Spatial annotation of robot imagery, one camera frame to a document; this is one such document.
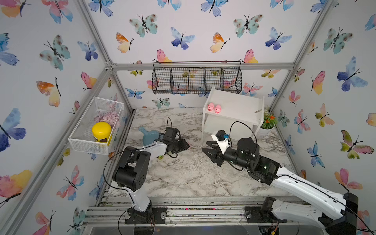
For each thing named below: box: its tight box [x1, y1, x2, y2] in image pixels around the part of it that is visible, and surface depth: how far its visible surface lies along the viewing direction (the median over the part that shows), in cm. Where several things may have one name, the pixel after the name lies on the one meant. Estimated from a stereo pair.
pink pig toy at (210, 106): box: [207, 102, 215, 112], surface depth 76 cm
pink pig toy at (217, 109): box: [214, 104, 222, 115], surface depth 75 cm
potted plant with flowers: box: [260, 105, 279, 138], surface depth 98 cm
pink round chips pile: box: [98, 111, 121, 128], surface depth 70 cm
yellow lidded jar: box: [92, 121, 113, 144], surface depth 65 cm
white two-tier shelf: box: [201, 86, 265, 145], surface depth 76 cm
